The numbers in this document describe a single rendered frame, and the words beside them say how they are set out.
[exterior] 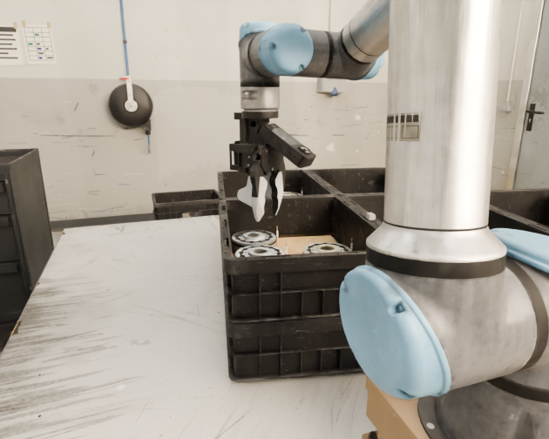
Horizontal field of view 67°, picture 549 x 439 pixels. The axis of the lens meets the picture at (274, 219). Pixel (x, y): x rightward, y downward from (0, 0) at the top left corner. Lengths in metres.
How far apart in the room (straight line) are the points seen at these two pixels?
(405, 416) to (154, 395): 0.40
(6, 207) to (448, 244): 1.95
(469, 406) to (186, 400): 0.42
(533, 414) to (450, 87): 0.33
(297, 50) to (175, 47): 3.43
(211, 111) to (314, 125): 1.08
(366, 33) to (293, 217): 0.50
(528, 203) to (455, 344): 0.97
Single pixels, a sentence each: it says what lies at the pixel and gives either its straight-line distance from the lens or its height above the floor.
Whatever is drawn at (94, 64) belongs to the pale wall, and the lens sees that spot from 4.05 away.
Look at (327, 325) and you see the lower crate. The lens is 0.70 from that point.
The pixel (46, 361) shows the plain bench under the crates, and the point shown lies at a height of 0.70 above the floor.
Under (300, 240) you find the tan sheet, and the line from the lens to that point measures 1.01.
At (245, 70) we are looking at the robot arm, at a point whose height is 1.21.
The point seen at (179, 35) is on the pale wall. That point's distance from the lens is 4.10.
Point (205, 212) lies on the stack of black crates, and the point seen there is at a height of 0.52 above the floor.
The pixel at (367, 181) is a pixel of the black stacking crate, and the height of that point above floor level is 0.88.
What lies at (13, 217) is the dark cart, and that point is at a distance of 2.11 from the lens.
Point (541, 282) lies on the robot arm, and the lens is 0.44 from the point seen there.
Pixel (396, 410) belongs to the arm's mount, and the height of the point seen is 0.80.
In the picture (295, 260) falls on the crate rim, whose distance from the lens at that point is 0.64.
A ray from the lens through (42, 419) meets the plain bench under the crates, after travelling 0.78.
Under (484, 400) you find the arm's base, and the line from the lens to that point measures 0.51.
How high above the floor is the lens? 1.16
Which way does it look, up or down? 16 degrees down
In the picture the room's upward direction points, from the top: straight up
